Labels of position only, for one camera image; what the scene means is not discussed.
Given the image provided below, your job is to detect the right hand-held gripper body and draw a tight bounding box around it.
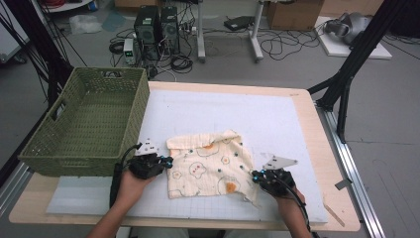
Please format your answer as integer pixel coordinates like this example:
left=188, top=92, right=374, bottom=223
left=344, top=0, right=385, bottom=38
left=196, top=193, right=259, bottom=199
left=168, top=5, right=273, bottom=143
left=259, top=155, right=298, bottom=199

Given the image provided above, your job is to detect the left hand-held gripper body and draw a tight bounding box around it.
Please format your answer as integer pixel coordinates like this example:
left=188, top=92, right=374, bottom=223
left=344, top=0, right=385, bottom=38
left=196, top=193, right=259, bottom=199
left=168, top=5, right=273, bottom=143
left=127, top=138, right=165, bottom=180

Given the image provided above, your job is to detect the cream patterned cloth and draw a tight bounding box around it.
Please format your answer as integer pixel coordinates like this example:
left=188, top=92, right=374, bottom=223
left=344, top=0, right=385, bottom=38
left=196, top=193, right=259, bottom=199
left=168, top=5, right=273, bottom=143
left=165, top=129, right=263, bottom=208

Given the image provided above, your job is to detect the green woven basket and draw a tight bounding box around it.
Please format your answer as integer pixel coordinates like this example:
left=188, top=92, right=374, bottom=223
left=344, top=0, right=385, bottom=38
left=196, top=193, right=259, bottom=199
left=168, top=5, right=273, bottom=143
left=17, top=66, right=151, bottom=179

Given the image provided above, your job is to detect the person's right hand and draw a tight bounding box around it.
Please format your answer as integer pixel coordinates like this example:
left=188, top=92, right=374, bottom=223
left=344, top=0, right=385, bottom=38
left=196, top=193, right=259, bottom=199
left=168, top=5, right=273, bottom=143
left=274, top=185, right=307, bottom=217

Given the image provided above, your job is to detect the person's left hand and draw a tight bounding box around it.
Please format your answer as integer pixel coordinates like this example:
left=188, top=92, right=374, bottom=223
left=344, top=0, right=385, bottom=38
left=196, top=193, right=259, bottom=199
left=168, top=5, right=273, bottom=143
left=117, top=170, right=157, bottom=210

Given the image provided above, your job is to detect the grey tape piece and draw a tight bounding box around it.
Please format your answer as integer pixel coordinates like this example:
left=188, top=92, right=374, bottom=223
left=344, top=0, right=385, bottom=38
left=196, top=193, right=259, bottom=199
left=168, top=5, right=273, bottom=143
left=334, top=178, right=354, bottom=191

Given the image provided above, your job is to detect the thin wooden stick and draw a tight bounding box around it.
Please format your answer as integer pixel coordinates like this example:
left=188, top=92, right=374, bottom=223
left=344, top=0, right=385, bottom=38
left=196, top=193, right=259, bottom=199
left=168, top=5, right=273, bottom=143
left=322, top=200, right=347, bottom=228

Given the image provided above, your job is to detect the white grid mat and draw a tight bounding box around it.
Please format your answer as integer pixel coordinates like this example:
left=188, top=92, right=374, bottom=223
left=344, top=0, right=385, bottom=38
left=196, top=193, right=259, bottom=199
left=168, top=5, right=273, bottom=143
left=46, top=88, right=329, bottom=223

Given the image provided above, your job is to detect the small white power supply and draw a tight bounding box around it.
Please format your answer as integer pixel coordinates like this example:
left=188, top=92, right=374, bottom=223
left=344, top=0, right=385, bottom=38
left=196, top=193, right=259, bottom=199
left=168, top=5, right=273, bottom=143
left=123, top=38, right=138, bottom=66

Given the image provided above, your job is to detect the black computer tower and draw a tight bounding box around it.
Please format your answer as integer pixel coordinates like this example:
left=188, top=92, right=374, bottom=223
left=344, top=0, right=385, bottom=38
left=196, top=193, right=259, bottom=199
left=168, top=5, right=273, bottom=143
left=133, top=5, right=161, bottom=61
left=159, top=6, right=181, bottom=56

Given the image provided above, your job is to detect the white desk leg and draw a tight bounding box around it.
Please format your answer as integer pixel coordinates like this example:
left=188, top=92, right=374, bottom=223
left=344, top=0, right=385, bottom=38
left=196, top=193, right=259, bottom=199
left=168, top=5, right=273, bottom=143
left=249, top=0, right=265, bottom=63
left=196, top=0, right=207, bottom=63

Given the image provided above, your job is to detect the white floor board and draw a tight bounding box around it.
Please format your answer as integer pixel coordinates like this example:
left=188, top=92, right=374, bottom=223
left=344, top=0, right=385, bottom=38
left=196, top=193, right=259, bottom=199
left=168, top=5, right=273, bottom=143
left=314, top=16, right=393, bottom=60

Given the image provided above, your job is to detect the black flat device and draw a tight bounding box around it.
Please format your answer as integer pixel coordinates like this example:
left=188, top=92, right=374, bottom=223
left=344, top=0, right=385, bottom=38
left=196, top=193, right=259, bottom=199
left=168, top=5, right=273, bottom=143
left=223, top=15, right=256, bottom=32

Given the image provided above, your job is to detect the clear plastic bag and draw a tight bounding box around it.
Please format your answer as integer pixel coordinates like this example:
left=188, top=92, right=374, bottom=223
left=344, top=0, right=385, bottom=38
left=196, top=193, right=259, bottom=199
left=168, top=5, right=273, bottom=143
left=68, top=13, right=104, bottom=36

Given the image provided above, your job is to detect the brown cardboard box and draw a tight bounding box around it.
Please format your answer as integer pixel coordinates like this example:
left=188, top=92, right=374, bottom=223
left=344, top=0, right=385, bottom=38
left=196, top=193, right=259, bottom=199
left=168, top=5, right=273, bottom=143
left=265, top=0, right=326, bottom=32

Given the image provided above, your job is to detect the grey robot head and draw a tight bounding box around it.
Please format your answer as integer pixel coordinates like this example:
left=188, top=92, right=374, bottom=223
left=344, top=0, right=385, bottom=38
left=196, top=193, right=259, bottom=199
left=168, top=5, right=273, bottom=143
left=324, top=12, right=372, bottom=46

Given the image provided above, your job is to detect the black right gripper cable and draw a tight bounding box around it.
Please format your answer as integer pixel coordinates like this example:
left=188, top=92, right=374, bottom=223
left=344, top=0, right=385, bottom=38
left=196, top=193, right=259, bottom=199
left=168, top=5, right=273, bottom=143
left=280, top=178, right=315, bottom=236

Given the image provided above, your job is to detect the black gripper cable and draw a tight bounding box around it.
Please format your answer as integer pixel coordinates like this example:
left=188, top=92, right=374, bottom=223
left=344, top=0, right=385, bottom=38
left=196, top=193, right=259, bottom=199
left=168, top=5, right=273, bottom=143
left=280, top=178, right=315, bottom=236
left=109, top=142, right=144, bottom=209

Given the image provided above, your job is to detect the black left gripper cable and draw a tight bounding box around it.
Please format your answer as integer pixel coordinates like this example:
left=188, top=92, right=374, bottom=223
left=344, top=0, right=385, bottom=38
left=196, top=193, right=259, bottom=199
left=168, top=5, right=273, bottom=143
left=109, top=142, right=144, bottom=209

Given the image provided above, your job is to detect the aluminium rail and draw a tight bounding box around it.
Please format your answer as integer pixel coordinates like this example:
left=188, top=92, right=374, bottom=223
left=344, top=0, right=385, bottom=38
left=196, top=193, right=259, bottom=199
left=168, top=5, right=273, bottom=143
left=317, top=104, right=386, bottom=238
left=0, top=161, right=33, bottom=217

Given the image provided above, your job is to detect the black cable coil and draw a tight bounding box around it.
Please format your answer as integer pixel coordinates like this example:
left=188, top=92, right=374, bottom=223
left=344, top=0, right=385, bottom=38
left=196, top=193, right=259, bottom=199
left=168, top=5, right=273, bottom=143
left=170, top=54, right=194, bottom=74

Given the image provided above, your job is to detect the black floor cable tangle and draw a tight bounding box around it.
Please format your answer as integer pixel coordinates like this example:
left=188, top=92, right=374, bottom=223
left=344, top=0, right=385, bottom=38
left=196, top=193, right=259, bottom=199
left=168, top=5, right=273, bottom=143
left=258, top=28, right=327, bottom=61

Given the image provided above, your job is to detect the black metal stand with cables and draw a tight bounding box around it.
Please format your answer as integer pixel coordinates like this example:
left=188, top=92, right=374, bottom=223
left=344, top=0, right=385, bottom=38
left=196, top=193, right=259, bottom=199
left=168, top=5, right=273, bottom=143
left=2, top=0, right=75, bottom=110

